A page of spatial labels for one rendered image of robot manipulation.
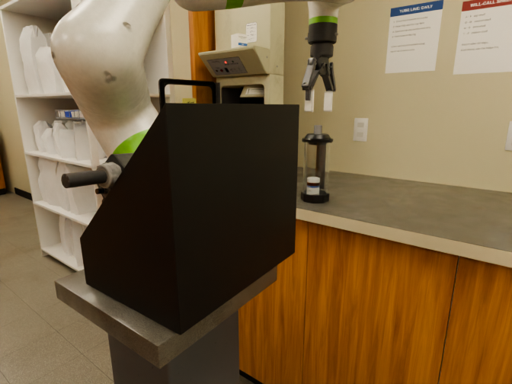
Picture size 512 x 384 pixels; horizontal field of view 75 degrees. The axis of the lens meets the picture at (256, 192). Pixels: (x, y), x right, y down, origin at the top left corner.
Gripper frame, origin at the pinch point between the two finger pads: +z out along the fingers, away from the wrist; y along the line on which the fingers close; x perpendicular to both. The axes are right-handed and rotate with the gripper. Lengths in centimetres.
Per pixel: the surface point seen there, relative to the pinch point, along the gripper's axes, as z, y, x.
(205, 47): -28, -15, -70
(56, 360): 127, 55, -115
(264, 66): -16.8, -13.2, -33.3
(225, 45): -28, -16, -59
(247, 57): -20.3, -8.2, -38.7
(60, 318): 127, 38, -151
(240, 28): -34, -17, -50
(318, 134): 8.7, 2.1, 1.3
